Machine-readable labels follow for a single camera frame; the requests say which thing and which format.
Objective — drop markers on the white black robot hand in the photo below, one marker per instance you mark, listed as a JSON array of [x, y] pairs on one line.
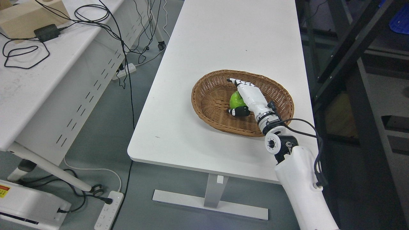
[[252, 97]]

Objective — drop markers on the green apple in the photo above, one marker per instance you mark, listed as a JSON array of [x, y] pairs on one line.
[[236, 100]]

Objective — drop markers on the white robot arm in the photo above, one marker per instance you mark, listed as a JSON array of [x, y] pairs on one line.
[[298, 171]]

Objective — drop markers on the brown wicker basket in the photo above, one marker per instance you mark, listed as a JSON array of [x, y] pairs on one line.
[[211, 95]]

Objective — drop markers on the white power strip far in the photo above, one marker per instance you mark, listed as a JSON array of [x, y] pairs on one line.
[[128, 69]]

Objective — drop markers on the white power strip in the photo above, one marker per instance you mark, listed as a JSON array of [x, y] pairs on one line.
[[128, 69], [109, 211]]

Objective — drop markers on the white power strip near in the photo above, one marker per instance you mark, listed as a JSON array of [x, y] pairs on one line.
[[109, 211]]

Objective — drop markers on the white folding side table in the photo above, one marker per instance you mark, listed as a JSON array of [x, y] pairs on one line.
[[44, 108]]

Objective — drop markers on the black power adapter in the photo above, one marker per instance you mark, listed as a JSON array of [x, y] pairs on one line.
[[47, 32]]

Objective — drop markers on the white machine base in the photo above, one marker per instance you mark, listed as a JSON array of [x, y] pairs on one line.
[[31, 207]]

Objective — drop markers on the beige cardboard box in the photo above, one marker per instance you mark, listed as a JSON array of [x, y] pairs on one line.
[[20, 21]]

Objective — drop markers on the white pedestal table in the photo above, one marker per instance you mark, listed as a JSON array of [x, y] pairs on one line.
[[184, 122]]

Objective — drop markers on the black metal shelf frame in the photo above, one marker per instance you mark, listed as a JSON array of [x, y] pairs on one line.
[[358, 79]]

